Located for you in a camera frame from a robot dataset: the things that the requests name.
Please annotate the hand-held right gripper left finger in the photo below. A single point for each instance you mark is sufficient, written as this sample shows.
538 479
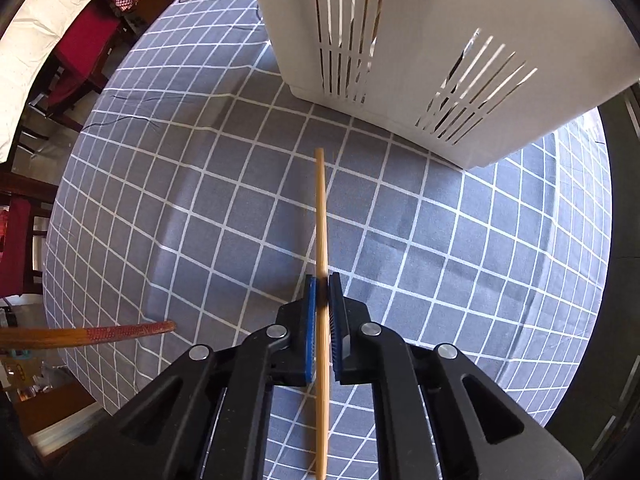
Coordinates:
311 320

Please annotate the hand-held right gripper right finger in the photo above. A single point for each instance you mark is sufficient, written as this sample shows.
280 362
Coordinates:
337 320

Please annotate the light bamboo chopstick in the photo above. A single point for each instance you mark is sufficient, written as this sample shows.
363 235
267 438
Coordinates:
321 210

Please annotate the chopstick with red patterned end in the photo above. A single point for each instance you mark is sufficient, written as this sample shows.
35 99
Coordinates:
125 331

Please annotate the white plastic utensil holder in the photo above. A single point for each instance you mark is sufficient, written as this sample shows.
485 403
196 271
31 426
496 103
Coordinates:
425 10

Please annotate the grey checked tablecloth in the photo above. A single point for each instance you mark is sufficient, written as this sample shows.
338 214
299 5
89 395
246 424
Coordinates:
200 185

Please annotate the wooden chair with red cushion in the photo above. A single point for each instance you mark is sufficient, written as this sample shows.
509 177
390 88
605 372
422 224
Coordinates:
82 50
20 240

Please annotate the white cushion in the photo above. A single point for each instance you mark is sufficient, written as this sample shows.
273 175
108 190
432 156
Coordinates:
35 35

